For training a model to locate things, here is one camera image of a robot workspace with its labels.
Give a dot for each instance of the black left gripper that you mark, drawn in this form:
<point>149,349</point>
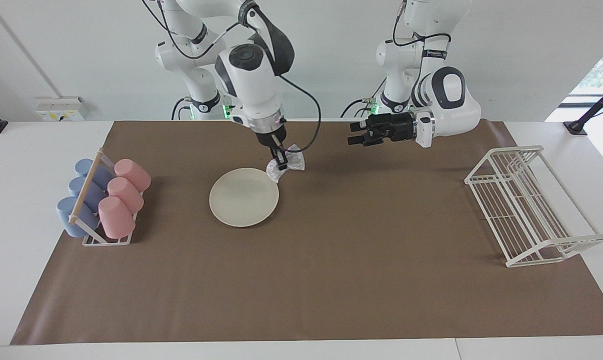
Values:
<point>391,128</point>

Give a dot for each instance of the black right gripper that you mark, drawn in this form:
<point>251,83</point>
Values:
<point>270,137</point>

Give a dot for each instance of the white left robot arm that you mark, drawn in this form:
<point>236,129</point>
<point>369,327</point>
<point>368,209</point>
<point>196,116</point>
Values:
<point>451,100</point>

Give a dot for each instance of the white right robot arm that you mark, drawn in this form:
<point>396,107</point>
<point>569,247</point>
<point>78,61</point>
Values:
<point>251,85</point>

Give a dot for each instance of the cream round plate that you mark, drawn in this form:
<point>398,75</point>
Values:
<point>244,200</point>

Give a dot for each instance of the green lit base connector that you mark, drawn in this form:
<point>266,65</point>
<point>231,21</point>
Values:
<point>372,107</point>
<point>226,109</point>

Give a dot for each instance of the brown table mat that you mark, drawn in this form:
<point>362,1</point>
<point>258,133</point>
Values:
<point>331,280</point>

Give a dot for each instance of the pink plastic cup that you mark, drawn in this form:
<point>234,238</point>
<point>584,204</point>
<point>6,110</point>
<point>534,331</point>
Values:
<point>116,217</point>
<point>126,195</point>
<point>133,174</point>

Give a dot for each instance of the white cup rack wooden bar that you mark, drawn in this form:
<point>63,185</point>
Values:
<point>86,187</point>

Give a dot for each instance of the blue plastic cup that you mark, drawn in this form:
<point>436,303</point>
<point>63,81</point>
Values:
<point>66,215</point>
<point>84,167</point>
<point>77,186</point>

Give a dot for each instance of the white wall socket box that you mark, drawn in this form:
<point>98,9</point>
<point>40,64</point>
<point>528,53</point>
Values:
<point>61,109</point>

